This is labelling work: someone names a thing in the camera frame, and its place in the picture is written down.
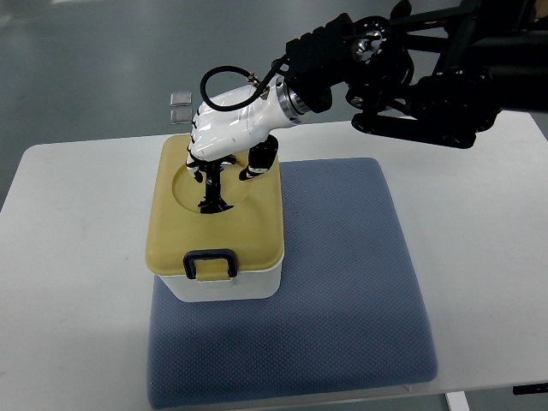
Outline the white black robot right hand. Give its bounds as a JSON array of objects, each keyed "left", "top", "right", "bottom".
[{"left": 186, "top": 75, "right": 310, "bottom": 182}]

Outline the yellow storage box lid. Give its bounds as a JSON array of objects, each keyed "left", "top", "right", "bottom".
[{"left": 145, "top": 134, "right": 284, "bottom": 277}]

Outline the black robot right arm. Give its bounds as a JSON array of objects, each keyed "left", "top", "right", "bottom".
[{"left": 272, "top": 1, "right": 547, "bottom": 149}]

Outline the white storage box base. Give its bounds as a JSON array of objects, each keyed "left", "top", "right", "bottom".
[{"left": 157, "top": 258, "right": 283, "bottom": 303}]

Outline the upper floor socket plate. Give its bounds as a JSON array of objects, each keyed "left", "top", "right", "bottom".
[{"left": 170, "top": 91, "right": 193, "bottom": 107}]

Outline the blue grey cushion mat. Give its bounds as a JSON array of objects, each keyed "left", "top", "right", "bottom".
[{"left": 147, "top": 158, "right": 438, "bottom": 408}]

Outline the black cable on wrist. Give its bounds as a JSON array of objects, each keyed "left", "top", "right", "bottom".
[{"left": 201, "top": 59, "right": 289, "bottom": 113}]

